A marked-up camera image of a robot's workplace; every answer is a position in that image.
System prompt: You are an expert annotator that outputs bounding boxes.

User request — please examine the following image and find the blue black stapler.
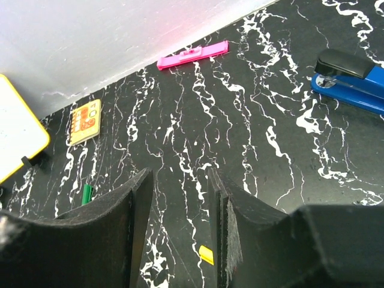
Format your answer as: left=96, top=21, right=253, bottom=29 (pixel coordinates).
left=311, top=49, right=383, bottom=115

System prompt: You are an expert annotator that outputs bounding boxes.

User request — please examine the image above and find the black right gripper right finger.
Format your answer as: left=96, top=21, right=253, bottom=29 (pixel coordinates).
left=207, top=168, right=286, bottom=287

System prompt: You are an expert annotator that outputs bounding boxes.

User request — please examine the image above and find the small whiteboard with yellow frame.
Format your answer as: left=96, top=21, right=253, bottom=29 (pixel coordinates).
left=1, top=74, right=50, bottom=182

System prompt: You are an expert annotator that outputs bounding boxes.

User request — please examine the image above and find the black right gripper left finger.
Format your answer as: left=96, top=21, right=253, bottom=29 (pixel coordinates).
left=53, top=167, right=154, bottom=288

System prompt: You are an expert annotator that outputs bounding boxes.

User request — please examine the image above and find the green pen cap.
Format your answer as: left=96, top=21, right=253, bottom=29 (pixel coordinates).
left=82, top=184, right=94, bottom=205

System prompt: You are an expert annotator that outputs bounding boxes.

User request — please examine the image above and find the yellow pen cap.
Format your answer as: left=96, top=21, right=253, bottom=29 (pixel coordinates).
left=199, top=245, right=214, bottom=266

